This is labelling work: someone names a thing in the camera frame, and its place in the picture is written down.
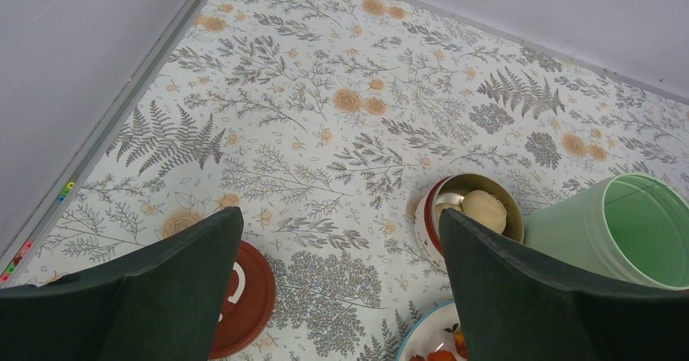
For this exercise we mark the steel bowl red band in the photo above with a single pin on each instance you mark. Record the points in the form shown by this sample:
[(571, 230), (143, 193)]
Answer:
[(450, 192)]

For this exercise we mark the floral table mat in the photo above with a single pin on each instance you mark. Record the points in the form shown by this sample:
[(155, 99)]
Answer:
[(326, 122)]

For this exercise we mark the red round lid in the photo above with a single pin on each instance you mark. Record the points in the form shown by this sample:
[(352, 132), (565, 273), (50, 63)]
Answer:
[(248, 305)]

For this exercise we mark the white plate with food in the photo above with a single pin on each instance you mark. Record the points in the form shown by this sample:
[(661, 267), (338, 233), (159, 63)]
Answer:
[(435, 331)]

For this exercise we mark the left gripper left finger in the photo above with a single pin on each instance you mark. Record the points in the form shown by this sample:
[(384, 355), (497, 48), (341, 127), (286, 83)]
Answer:
[(161, 302)]

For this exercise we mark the orange shrimp piece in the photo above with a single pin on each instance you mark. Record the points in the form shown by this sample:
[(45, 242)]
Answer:
[(460, 344)]

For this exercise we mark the green cylindrical container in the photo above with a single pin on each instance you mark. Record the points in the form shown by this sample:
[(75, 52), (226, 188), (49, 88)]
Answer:
[(631, 227)]

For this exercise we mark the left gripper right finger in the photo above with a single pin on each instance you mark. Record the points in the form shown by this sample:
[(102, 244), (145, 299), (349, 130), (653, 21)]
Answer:
[(515, 303)]

